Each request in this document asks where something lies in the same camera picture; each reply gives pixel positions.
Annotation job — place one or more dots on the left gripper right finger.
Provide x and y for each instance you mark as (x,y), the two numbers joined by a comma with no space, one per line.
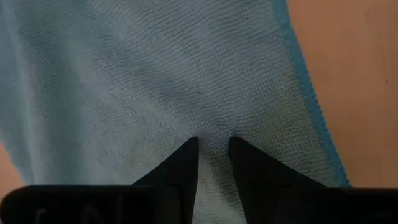
(264,180)

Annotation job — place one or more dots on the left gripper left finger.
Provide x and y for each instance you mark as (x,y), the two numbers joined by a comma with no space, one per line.
(180,177)

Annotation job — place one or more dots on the blue microfiber towel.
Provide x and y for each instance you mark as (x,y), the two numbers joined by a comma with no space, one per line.
(155,77)

